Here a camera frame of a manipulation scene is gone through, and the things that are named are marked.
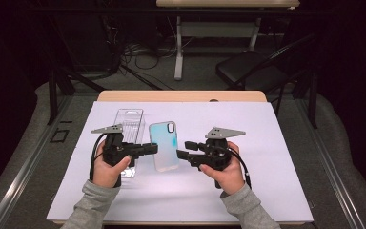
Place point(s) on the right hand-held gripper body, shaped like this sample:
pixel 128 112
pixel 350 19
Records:
pixel 216 152

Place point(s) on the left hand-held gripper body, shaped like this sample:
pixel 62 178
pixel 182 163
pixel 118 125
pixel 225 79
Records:
pixel 116 149

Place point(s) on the translucent phone case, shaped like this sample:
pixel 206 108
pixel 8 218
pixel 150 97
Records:
pixel 165 140

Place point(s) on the clear plastic storage bin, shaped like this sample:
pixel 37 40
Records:
pixel 130 127

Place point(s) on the person's left hand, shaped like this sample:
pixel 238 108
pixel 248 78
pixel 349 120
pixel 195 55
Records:
pixel 106 175

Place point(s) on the person's right hand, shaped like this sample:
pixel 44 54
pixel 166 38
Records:
pixel 228 178

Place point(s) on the white table cover board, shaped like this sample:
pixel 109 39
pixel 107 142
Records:
pixel 235 197

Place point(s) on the wooden table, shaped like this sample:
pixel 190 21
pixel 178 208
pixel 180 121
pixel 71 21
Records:
pixel 178 96

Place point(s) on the black square floor plate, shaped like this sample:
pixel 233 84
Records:
pixel 54 141

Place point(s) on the black metal stand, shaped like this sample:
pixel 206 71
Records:
pixel 52 95
pixel 313 101

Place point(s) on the black folding chair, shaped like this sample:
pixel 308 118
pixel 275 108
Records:
pixel 244 68

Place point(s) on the white-framed desk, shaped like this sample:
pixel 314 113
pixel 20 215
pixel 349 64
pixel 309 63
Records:
pixel 178 47

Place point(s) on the black horizontal bar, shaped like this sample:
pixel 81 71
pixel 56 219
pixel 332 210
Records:
pixel 108 10

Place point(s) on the aluminium floor rail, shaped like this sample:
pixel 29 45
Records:
pixel 336 178
pixel 22 178

